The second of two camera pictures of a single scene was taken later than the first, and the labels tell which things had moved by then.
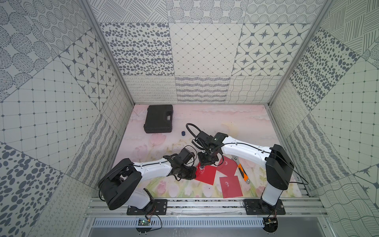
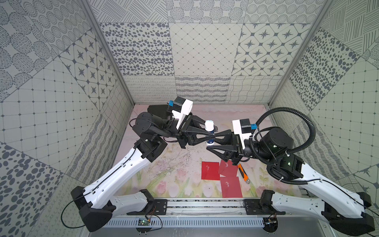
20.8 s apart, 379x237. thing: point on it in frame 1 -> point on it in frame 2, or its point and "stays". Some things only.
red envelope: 228,167 stays
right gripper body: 207,158 -> 239,153
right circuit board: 271,224 stays
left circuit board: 143,222 stays
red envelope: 230,186 stays
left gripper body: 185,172 -> 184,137
